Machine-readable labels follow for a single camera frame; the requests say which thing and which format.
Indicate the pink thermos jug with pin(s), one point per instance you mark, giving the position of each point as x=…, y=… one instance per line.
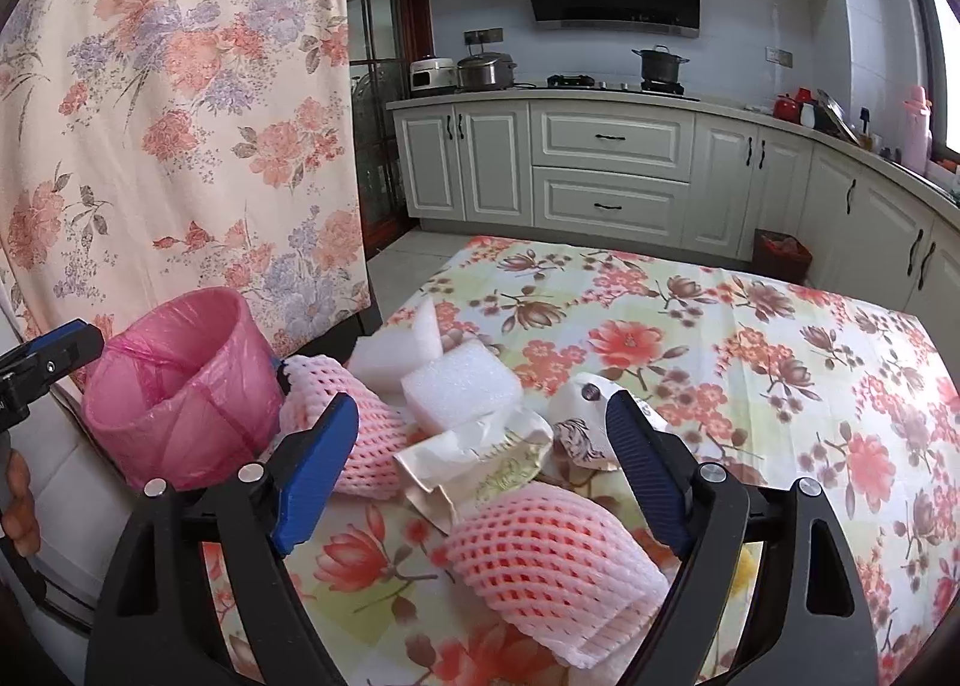
x=916, y=131

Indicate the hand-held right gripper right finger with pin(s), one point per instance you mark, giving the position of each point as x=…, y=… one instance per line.
x=645, y=465

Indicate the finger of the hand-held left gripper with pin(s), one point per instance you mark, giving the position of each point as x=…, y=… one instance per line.
x=56, y=341

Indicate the small white bottle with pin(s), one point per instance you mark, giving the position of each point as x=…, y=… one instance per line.
x=808, y=116

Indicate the pink foam fruit net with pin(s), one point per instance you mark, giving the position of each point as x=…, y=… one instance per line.
x=540, y=558
x=375, y=431

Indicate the person's left hand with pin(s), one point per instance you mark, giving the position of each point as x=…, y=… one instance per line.
x=16, y=506

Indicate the steel pan lid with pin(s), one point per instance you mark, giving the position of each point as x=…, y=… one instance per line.
x=832, y=112

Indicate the wooden framed glass door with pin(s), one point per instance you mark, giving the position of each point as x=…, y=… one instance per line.
x=375, y=131

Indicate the white foam wedge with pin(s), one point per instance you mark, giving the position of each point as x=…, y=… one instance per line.
x=397, y=349

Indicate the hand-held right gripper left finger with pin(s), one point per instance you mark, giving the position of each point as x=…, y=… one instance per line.
x=324, y=461

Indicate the dark cooking pot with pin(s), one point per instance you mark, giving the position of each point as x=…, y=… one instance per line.
x=661, y=65

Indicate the white base cabinets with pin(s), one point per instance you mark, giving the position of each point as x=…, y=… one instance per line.
x=615, y=169

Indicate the beige paper wrapper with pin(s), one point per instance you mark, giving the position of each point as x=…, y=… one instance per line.
x=465, y=465

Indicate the red enamel pot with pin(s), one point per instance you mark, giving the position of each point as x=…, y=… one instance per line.
x=787, y=107

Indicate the white printed paper bag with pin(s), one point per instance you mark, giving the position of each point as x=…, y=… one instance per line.
x=581, y=435

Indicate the kitchen window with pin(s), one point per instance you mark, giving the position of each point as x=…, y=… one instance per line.
x=946, y=71

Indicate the pink lined waste bin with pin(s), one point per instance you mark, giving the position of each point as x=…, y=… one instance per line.
x=180, y=394

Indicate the dark wall outlet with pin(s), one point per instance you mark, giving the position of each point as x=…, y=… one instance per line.
x=484, y=37

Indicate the white foam block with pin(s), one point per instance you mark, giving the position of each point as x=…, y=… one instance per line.
x=461, y=386

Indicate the black gas stove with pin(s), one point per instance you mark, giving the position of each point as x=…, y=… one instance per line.
x=585, y=84

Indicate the steel pressure cooker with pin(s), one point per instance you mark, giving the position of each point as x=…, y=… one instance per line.
x=486, y=71

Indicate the beige wall outlet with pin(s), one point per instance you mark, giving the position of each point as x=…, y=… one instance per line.
x=778, y=56

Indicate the floral curtain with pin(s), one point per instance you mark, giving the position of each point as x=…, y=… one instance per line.
x=187, y=94

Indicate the white rice cooker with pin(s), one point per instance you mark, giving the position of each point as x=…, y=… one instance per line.
x=431, y=75

